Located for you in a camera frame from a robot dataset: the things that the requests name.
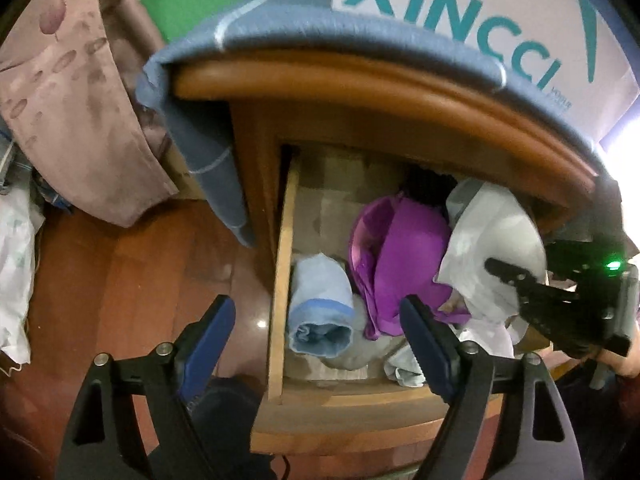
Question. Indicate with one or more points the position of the pale floral white underwear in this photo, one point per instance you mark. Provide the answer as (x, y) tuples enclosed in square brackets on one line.
[(403, 368)]

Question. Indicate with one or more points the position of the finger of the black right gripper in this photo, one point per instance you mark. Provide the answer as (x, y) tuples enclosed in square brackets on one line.
[(535, 303)]

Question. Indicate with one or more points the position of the purple bra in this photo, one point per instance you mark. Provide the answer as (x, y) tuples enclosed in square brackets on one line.
[(395, 251)]

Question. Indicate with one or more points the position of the grey knitted cloth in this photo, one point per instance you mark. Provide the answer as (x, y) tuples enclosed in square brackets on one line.
[(363, 352)]

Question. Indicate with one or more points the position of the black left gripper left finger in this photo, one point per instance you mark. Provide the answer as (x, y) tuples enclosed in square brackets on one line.
[(102, 439)]

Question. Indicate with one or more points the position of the wooden drawer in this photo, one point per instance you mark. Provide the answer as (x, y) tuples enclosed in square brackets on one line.
[(310, 408)]

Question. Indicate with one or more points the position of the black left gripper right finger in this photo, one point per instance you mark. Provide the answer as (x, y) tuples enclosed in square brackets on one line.
[(534, 440)]

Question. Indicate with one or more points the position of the brown wooden nightstand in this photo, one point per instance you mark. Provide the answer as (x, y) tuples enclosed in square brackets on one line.
[(284, 98)]

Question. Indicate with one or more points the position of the white grey bra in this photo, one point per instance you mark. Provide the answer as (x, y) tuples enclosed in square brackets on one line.
[(488, 222)]

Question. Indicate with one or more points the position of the white XINCCI shoe box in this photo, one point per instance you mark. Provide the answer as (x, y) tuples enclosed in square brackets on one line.
[(579, 54)]

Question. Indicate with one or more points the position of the light blue rolled cloth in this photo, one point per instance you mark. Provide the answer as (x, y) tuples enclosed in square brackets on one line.
[(321, 310)]

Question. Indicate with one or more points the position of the white patterned bed sheet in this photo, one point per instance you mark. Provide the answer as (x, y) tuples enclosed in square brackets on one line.
[(21, 219)]

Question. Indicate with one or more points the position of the pink floral pillow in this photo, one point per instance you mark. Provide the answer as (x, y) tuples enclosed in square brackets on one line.
[(69, 69)]

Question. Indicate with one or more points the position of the blue checked cloth cover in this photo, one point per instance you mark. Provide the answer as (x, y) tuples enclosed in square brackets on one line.
[(252, 25)]

